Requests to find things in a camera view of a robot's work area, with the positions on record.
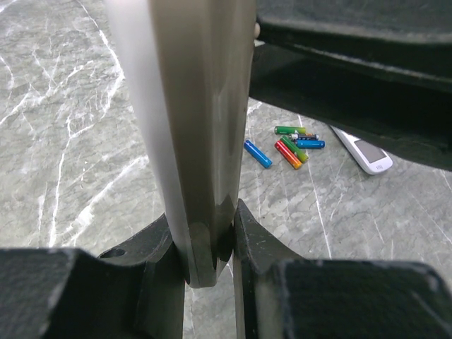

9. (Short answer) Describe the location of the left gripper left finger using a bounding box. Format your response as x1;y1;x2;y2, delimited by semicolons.
1;216;185;338

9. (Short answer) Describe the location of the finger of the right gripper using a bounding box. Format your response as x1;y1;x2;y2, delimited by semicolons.
249;44;451;170
257;1;451;92

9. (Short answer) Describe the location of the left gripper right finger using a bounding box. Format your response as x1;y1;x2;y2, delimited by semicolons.
233;202;451;338

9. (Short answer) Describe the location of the blue battery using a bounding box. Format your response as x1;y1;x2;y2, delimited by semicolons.
244;139;273;169

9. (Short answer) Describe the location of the beige white remote control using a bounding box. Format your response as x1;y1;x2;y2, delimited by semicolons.
105;1;256;288

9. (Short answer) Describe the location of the white remote with display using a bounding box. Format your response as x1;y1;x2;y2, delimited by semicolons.
331;126;393;175

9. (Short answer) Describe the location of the battery pile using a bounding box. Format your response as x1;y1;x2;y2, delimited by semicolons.
273;126;326;170

